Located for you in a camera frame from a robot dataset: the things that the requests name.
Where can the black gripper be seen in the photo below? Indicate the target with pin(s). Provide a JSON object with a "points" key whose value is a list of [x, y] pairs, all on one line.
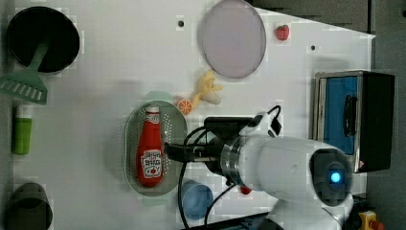
{"points": [[220, 154]]}

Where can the red felt ketchup bottle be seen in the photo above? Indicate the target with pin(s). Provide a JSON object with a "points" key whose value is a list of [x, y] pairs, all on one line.
{"points": [[149, 158]]}

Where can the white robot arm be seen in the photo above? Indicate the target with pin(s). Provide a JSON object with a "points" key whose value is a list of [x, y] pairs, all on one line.
{"points": [[311, 180]]}

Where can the green oval strainer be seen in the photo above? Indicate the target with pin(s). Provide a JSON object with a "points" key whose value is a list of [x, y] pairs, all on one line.
{"points": [[173, 131]]}

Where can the orange slice toy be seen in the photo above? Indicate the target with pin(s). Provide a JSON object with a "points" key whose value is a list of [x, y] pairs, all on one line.
{"points": [[185, 106]]}

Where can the blue cup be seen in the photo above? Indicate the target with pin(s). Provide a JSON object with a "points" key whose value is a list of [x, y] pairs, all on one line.
{"points": [[196, 199]]}

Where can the yellow toy chicken foot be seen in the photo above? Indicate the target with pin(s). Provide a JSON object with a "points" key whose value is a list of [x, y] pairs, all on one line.
{"points": [[207, 90]]}

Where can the small red toy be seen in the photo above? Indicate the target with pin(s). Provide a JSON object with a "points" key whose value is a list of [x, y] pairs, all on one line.
{"points": [[245, 191]]}

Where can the lilac round plate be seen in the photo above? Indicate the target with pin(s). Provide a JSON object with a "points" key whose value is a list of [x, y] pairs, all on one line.
{"points": [[233, 38]]}

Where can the dark grey cup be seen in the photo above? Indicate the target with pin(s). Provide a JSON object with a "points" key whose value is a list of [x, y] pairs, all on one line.
{"points": [[29, 209]]}

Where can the green white bottle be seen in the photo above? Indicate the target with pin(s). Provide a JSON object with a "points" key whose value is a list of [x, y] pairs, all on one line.
{"points": [[22, 130]]}

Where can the red toy strawberry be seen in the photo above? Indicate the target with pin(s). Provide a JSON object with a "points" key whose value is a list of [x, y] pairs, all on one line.
{"points": [[282, 32]]}

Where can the green slotted spatula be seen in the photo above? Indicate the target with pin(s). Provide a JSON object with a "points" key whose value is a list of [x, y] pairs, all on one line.
{"points": [[26, 84]]}

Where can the black toaster oven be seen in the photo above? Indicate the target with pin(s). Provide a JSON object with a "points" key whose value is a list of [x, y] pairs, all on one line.
{"points": [[354, 112]]}

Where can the black round pot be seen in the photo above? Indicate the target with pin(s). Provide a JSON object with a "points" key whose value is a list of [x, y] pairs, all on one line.
{"points": [[31, 26]]}

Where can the yellow red toy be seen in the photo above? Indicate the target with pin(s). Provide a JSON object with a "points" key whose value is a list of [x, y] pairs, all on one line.
{"points": [[369, 221]]}

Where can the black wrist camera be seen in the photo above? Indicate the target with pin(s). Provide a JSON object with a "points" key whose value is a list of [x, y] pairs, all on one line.
{"points": [[226, 127]]}

